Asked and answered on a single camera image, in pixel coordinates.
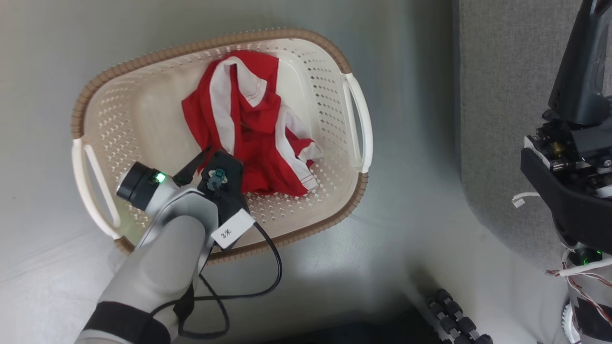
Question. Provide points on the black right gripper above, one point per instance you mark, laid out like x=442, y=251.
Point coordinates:
x=569, y=191

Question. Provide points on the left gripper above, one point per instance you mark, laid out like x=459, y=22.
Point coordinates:
x=203, y=177

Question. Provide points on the red and white garment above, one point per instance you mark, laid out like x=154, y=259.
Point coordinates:
x=258, y=143

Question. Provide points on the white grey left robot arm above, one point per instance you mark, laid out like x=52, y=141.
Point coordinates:
x=162, y=258

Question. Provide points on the cream perforated laundry basket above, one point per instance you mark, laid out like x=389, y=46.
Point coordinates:
x=143, y=110

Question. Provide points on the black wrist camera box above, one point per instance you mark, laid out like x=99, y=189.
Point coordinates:
x=229, y=186

